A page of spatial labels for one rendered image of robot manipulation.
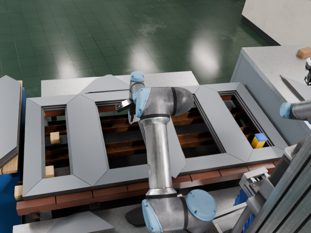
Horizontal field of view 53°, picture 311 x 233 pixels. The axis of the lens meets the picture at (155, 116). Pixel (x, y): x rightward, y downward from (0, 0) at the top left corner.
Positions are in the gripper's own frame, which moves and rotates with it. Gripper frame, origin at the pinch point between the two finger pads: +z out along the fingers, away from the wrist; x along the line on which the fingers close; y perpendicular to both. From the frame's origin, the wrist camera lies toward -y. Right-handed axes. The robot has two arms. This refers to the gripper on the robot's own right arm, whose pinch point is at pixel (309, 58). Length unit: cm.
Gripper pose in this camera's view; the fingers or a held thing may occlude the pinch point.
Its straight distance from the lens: 180.2
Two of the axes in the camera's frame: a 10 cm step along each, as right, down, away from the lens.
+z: 0.3, -6.7, 7.4
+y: 0.0, 7.4, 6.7
